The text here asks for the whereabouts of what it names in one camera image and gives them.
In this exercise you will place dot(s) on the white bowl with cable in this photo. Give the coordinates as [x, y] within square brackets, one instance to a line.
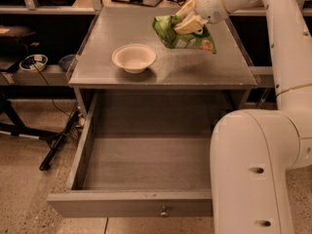
[34, 63]

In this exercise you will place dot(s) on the black metal stand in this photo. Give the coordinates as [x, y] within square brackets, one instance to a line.
[19, 129]

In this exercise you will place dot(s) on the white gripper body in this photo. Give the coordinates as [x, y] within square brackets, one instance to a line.
[209, 5]

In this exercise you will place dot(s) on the grey cabinet with top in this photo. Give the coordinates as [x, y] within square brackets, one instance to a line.
[116, 27]

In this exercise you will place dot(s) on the metal drawer knob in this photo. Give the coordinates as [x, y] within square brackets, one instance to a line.
[164, 212]

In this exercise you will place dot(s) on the grey shelf rail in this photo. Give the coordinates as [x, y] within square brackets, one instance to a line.
[51, 75]

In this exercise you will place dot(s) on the black bag on shelf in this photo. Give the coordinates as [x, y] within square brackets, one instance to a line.
[15, 37]

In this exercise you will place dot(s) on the white paper bowl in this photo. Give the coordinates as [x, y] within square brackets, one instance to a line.
[134, 58]

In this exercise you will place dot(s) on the dark grey bowl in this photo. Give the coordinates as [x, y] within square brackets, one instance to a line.
[65, 63]

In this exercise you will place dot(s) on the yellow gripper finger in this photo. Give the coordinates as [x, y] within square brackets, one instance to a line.
[190, 25]
[187, 8]

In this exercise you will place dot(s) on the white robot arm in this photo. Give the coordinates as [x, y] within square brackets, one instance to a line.
[251, 150]

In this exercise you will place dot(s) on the green rice chip bag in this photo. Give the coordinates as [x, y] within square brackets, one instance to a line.
[200, 40]

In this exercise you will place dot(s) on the open grey top drawer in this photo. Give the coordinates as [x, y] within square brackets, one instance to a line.
[140, 151]

